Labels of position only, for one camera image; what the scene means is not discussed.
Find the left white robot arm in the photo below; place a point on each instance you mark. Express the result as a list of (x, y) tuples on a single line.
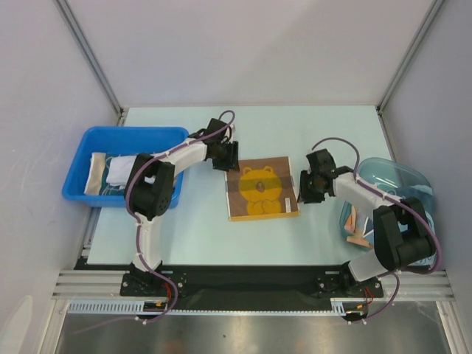
[(149, 189)]

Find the white slotted cable duct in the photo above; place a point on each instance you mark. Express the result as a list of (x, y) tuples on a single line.
[(151, 308)]

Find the yellow white towel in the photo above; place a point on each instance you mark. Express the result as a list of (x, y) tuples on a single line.
[(261, 189)]

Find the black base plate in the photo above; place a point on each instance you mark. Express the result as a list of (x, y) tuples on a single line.
[(250, 287)]

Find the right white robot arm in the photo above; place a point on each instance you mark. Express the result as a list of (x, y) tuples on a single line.
[(402, 235)]

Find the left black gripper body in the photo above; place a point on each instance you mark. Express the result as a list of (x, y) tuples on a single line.
[(226, 158)]

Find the white lavender towel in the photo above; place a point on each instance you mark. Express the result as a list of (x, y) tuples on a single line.
[(119, 170)]

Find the teal beige Doraemon towel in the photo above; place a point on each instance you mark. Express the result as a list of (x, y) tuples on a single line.
[(95, 184)]

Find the translucent teal basket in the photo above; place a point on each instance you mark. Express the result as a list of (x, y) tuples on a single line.
[(378, 170)]

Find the blue plastic bin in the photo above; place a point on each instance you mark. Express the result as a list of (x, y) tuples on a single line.
[(115, 141)]

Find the light blue Doraemon towel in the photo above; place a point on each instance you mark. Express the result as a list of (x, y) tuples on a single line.
[(356, 228)]

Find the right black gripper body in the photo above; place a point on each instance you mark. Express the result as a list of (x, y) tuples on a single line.
[(307, 186)]

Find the aluminium frame rail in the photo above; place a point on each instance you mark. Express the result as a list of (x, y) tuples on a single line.
[(80, 284)]

